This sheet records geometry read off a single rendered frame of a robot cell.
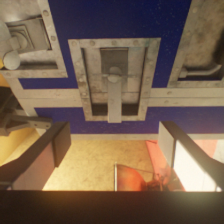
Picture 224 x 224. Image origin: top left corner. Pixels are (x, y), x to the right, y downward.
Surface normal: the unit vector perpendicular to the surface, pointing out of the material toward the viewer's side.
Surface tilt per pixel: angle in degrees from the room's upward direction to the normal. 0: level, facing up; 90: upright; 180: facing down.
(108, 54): 90
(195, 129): 90
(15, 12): 90
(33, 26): 111
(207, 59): 90
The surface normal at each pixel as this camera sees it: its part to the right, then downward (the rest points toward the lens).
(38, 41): 0.35, 0.68
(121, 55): -0.02, 0.28
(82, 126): -0.01, 0.73
